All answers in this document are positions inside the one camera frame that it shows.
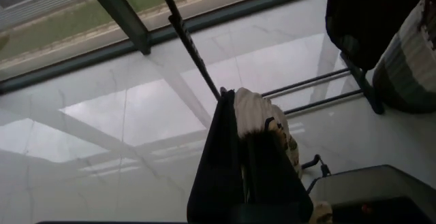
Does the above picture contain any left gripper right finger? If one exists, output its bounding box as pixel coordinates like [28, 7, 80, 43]
[243, 130, 313, 222]

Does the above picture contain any white laundry basket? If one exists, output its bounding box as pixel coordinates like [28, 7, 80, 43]
[371, 0, 436, 114]

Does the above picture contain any cream printed garment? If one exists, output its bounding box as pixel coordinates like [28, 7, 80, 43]
[233, 86, 334, 224]

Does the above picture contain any black clothes rack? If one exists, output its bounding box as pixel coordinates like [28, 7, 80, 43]
[153, 0, 386, 116]

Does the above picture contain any window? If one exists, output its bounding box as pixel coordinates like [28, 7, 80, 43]
[0, 0, 331, 95]

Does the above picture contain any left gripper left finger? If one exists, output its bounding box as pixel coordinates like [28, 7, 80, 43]
[186, 89, 248, 222]

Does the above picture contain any black garment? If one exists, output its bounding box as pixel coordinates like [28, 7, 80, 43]
[325, 0, 436, 71]

